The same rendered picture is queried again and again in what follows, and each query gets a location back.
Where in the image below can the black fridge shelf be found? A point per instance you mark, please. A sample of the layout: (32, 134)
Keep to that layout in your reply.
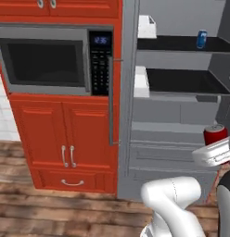
(175, 43)
(185, 81)

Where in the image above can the red cabinet frame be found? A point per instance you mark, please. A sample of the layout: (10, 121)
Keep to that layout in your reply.
(118, 31)

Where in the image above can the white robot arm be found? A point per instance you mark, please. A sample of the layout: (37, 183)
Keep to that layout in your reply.
(169, 200)

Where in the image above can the red soda can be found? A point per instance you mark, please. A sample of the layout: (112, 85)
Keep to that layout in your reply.
(214, 134)

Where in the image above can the grey fridge door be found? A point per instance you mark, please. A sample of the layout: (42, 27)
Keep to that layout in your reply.
(127, 92)

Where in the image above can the red cupboard door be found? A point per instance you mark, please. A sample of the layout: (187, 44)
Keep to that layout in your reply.
(18, 6)
(39, 132)
(86, 6)
(92, 135)

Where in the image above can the blue soda can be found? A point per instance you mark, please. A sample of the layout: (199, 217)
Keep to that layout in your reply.
(201, 39)

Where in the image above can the red drawer front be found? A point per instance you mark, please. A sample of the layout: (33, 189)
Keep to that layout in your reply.
(98, 180)

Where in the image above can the grey fridge crisper drawer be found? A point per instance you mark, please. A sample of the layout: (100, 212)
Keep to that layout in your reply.
(169, 111)

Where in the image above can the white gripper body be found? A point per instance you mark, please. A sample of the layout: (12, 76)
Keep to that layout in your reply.
(212, 155)

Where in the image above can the grey fridge bottom drawer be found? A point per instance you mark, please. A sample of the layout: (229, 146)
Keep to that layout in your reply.
(163, 160)

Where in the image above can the grey built-in microwave oven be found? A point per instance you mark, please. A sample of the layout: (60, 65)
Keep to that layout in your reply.
(42, 61)

